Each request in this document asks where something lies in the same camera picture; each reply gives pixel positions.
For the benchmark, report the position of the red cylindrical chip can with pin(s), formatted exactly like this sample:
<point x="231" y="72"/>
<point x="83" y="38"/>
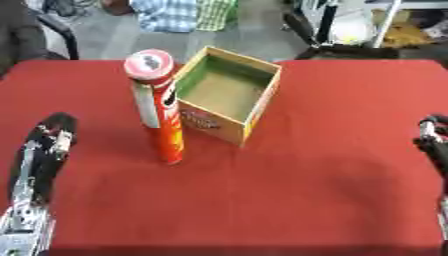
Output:
<point x="158" y="100"/>

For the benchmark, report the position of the black chair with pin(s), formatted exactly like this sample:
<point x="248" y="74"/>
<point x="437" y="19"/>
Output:
<point x="35" y="33"/>

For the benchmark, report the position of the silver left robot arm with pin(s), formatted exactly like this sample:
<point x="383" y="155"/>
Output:
<point x="23" y="230"/>

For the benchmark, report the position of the tan cardboard box green inside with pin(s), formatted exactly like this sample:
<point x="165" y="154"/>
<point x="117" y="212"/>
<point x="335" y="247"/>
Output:
<point x="228" y="93"/>

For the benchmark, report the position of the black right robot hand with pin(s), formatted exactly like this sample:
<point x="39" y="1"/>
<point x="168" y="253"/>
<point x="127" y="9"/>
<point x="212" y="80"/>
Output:
<point x="435" y="140"/>

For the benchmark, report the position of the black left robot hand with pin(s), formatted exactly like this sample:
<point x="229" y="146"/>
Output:
<point x="51" y="133"/>

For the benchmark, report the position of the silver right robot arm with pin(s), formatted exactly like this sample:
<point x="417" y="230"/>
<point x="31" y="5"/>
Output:
<point x="444" y="220"/>

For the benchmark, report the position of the white metal shelf frame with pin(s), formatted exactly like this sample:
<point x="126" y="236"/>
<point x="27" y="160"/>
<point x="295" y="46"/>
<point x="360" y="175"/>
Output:
<point x="392" y="16"/>

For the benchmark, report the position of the black tripod stand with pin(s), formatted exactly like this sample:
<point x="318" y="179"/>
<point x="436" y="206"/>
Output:
<point x="326" y="30"/>

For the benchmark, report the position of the person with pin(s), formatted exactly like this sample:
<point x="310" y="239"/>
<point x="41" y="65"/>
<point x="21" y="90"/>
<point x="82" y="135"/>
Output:
<point x="184" y="15"/>

